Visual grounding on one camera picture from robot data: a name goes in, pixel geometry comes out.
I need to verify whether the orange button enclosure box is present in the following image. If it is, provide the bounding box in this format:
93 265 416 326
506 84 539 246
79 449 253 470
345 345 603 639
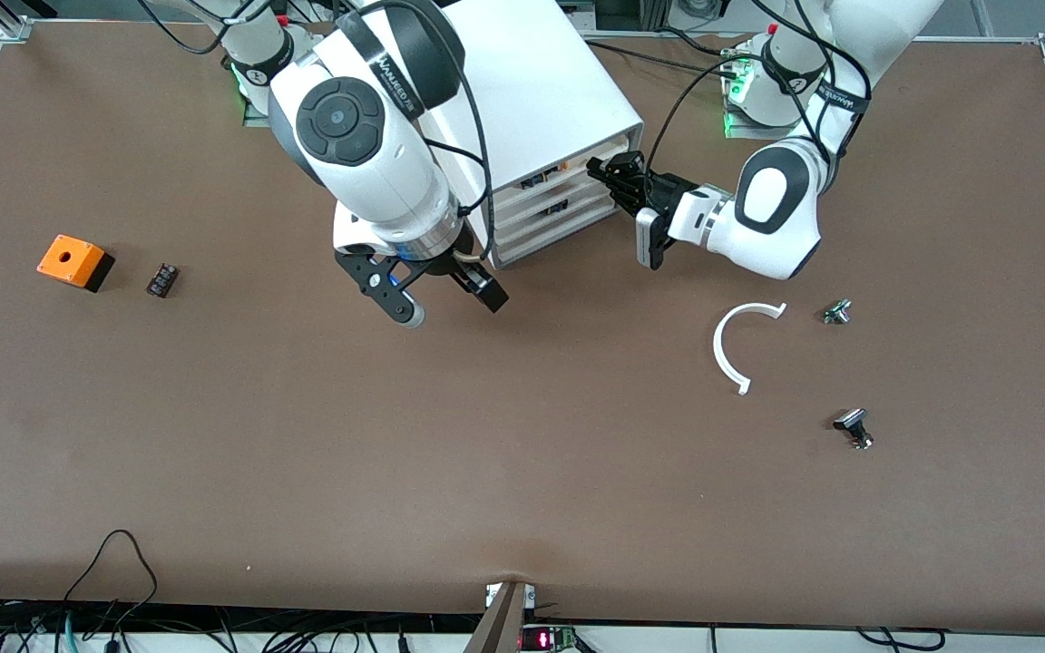
36 234 116 294

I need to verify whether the black looped cable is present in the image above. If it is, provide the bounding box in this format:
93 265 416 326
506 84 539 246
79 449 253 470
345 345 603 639
63 530 159 627

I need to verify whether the white curved plastic piece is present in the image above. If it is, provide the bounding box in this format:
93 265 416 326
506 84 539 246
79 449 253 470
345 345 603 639
713 302 788 396

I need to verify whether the brown wedge strip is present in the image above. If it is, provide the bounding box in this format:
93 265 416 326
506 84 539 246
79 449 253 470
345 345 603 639
464 580 528 653

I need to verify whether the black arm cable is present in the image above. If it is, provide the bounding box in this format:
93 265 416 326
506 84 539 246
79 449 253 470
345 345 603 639
645 0 874 182
355 0 496 261

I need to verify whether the small white bracket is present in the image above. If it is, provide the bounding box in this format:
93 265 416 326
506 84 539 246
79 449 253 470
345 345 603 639
484 583 537 609

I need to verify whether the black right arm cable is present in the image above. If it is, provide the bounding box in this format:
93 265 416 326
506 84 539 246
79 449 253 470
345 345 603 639
355 0 496 261

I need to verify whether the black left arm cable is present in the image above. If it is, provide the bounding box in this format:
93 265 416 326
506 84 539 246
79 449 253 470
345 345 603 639
645 0 874 182

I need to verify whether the red led display device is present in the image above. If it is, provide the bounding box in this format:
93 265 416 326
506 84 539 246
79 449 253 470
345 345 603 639
521 624 578 651

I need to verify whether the black table cable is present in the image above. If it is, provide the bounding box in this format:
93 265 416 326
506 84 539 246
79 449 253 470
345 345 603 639
581 36 734 79

